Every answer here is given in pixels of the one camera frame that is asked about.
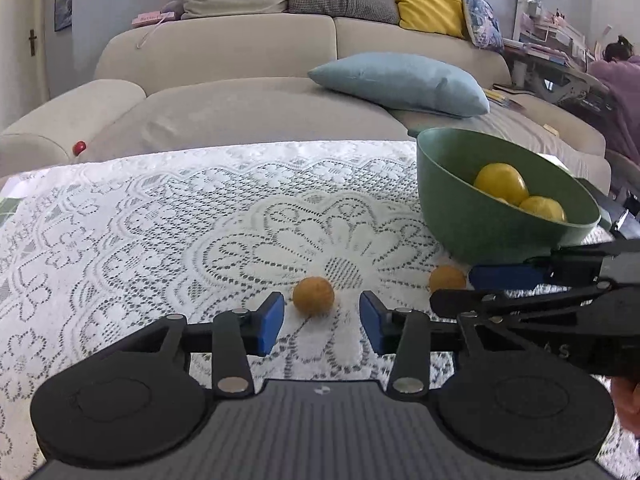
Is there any small orange fruit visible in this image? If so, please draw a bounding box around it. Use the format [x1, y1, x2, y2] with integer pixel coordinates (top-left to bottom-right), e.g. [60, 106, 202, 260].
[429, 266, 467, 295]
[292, 276, 335, 317]

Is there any light blue pillow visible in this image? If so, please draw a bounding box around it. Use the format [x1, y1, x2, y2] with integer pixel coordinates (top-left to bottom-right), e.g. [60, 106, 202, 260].
[307, 52, 491, 118]

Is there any beige sofa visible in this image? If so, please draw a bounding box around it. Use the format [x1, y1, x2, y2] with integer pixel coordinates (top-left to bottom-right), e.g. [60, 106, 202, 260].
[0, 12, 613, 196]

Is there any wall poster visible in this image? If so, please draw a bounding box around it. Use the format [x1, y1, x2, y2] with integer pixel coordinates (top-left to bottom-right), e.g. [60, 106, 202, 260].
[54, 0, 75, 32]

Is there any yellow pear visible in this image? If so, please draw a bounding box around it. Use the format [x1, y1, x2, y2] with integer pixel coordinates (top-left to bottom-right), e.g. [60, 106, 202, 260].
[474, 162, 530, 206]
[519, 195, 567, 222]

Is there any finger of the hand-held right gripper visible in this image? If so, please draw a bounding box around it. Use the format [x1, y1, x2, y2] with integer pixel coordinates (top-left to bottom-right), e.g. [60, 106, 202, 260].
[469, 240, 640, 291]
[430, 282, 613, 326]

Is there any pink box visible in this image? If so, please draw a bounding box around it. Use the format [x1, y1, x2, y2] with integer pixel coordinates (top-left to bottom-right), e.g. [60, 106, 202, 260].
[132, 10, 177, 26]

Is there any cluttered desk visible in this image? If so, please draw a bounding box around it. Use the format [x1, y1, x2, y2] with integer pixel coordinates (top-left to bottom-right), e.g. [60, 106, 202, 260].
[502, 0, 616, 111]

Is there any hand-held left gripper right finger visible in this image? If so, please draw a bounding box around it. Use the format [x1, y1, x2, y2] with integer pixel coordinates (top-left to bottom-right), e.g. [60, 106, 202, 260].
[359, 290, 538, 396]

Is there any white lace tablecloth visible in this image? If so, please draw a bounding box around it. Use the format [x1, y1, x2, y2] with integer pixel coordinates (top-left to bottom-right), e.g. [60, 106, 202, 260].
[0, 140, 640, 480]

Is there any green colander bowl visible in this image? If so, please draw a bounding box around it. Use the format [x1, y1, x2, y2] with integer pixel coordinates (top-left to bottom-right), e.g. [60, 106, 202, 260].
[417, 127, 601, 266]

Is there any blue patterned pillow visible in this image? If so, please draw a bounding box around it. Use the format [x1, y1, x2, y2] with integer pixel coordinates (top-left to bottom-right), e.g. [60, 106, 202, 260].
[460, 0, 506, 53]

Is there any person's right hand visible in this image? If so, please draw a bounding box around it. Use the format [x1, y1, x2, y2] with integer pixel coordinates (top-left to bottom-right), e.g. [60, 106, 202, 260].
[611, 375, 640, 436]

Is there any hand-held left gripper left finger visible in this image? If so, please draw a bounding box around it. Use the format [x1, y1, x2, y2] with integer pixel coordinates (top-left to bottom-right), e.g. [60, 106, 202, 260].
[102, 291, 286, 396]

